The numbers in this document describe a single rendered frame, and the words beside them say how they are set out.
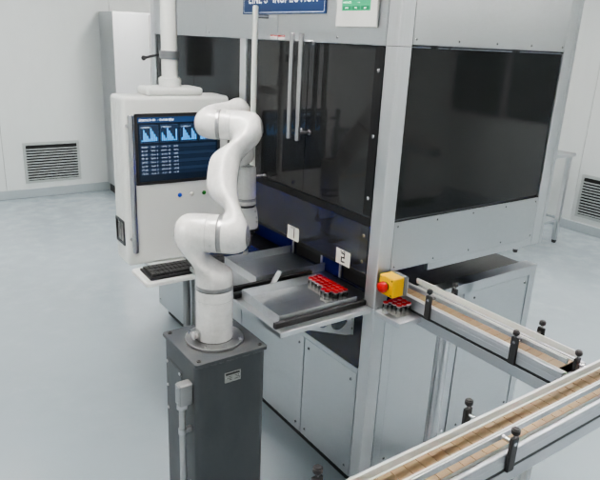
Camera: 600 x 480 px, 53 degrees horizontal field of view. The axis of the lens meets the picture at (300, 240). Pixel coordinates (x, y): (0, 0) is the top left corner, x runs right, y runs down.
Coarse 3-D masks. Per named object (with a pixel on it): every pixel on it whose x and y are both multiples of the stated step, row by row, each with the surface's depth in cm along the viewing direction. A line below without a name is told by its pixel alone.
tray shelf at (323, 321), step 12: (240, 276) 245; (348, 288) 239; (240, 300) 223; (252, 312) 214; (348, 312) 217; (360, 312) 219; (264, 324) 208; (300, 324) 207; (312, 324) 207; (324, 324) 210
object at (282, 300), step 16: (256, 288) 227; (272, 288) 232; (288, 288) 236; (304, 288) 236; (256, 304) 216; (272, 304) 221; (288, 304) 221; (304, 304) 222; (320, 304) 222; (336, 304) 218; (272, 320) 208
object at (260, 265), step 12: (252, 252) 264; (264, 252) 267; (276, 252) 271; (288, 252) 274; (228, 264) 254; (240, 264) 258; (252, 264) 259; (264, 264) 259; (276, 264) 260; (288, 264) 260; (300, 264) 261; (312, 264) 262; (324, 264) 255; (252, 276) 238; (264, 276) 238
